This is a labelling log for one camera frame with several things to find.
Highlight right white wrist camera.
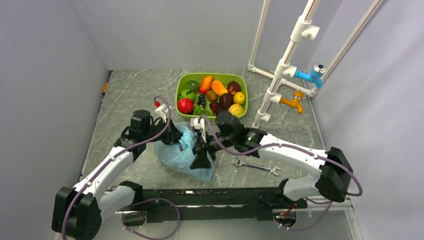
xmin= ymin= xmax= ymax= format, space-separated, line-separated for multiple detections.
xmin=190 ymin=117 xmax=206 ymax=142

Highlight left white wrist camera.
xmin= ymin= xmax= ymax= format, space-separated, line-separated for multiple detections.
xmin=153 ymin=101 xmax=169 ymax=123

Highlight dark maroon fake fruit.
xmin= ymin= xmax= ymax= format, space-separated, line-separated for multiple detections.
xmin=218 ymin=93 xmax=234 ymax=110

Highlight silver open-end wrench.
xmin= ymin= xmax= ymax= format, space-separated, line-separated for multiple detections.
xmin=231 ymin=157 xmax=281 ymax=176

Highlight green fake grapes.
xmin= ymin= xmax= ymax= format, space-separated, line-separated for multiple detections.
xmin=193 ymin=105 xmax=214 ymax=117

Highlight orange fake mango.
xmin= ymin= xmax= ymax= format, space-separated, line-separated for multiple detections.
xmin=211 ymin=80 xmax=228 ymax=96

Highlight dark red fake apple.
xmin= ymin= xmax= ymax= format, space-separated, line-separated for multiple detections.
xmin=226 ymin=81 xmax=241 ymax=96

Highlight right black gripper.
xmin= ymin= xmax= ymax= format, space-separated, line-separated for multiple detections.
xmin=190 ymin=129 xmax=237 ymax=169

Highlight blue faucet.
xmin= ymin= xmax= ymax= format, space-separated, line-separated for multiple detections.
xmin=293 ymin=63 xmax=327 ymax=89

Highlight brown fake kiwi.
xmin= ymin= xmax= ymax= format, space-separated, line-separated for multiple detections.
xmin=205 ymin=90 xmax=219 ymax=103

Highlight yellow fake fruit front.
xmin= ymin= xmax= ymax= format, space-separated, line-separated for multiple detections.
xmin=228 ymin=103 xmax=244 ymax=117

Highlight green plastic fruit basket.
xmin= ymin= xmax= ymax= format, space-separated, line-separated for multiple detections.
xmin=175 ymin=73 xmax=248 ymax=119

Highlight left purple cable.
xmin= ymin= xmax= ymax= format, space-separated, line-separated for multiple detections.
xmin=61 ymin=96 xmax=181 ymax=240

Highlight purple cable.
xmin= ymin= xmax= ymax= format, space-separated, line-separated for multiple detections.
xmin=198 ymin=114 xmax=364 ymax=233
xmin=61 ymin=96 xmax=181 ymax=240

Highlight dark purple fake plum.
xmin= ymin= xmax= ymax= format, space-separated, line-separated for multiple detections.
xmin=209 ymin=101 xmax=220 ymax=115

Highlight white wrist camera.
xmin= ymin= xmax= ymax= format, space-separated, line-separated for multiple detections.
xmin=153 ymin=101 xmax=169 ymax=123
xmin=190 ymin=117 xmax=206 ymax=142

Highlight yellow fake lemon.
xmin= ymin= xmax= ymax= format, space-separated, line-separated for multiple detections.
xmin=233 ymin=91 xmax=246 ymax=105

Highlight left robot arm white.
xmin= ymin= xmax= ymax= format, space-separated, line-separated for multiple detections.
xmin=51 ymin=104 xmax=182 ymax=240

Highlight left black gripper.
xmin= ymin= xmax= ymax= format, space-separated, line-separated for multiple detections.
xmin=143 ymin=118 xmax=189 ymax=146

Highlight blue plastic bag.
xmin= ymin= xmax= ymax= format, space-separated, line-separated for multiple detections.
xmin=154 ymin=121 xmax=215 ymax=181

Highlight dark green round fruit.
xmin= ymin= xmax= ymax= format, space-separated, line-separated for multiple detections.
xmin=186 ymin=80 xmax=200 ymax=94

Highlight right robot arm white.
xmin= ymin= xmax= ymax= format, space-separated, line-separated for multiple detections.
xmin=190 ymin=112 xmax=357 ymax=208

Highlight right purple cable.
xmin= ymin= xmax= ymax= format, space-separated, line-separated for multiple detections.
xmin=198 ymin=114 xmax=364 ymax=233

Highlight white PVC pipe frame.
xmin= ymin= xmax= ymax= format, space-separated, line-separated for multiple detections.
xmin=247 ymin=0 xmax=383 ymax=128

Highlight black fake grapes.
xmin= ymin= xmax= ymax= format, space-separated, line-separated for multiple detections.
xmin=196 ymin=93 xmax=206 ymax=108

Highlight orange faucet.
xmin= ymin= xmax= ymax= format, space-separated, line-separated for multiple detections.
xmin=279 ymin=90 xmax=305 ymax=114

